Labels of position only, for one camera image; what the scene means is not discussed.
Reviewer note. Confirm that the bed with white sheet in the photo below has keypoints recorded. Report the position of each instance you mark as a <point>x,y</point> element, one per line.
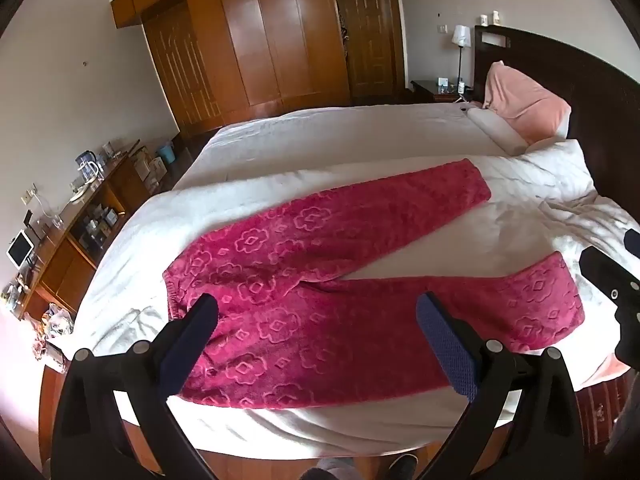
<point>350,130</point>

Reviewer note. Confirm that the pink pillow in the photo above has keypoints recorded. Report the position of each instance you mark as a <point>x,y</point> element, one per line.
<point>525,105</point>

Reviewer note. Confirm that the white roll pillow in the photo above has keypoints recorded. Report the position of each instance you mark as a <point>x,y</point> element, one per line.
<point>495,127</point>

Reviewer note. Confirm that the brown wooden door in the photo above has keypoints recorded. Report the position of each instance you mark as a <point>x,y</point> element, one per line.
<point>367,35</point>

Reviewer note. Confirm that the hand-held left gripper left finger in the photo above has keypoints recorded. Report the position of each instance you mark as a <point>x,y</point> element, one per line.
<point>192,340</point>

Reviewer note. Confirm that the white tablet screen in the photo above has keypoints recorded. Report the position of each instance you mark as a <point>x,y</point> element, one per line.
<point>21,247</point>

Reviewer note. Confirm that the white duvet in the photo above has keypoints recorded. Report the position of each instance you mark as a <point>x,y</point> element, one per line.
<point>545,180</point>

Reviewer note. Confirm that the wooden sideboard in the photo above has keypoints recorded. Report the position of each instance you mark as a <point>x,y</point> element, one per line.
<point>65,265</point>

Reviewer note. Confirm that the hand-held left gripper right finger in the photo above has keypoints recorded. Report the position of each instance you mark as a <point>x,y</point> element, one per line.
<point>447,355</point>

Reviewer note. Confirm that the dark wooden nightstand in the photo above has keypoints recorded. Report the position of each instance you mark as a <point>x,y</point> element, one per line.
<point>430,89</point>

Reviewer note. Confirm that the pink fleece pants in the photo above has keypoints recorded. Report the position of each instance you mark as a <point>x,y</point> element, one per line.
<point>280,310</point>

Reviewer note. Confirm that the dark grey shoe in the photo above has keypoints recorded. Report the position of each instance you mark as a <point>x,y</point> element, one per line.
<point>402,467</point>
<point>330,469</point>

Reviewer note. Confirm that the white cardboard box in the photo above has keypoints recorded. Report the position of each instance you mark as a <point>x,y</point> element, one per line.
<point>147,165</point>

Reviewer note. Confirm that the brown wooden wardrobe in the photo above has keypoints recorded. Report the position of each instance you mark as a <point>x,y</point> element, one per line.
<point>260,35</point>

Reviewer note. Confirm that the dark wooden headboard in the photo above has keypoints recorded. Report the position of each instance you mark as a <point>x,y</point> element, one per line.
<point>590,80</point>

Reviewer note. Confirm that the white shade table lamp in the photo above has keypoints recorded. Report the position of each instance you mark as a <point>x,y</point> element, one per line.
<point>461,37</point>

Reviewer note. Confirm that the pile of plastic bags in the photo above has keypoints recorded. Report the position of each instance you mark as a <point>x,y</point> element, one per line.
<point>55,330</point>

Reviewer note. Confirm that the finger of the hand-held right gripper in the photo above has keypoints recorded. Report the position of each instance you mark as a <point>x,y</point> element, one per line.
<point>602,272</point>
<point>633,240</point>

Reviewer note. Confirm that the blue waste bin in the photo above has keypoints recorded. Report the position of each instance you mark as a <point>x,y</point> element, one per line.
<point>166,154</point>

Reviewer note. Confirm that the clear electric kettle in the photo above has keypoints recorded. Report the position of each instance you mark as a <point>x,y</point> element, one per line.
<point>87,165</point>

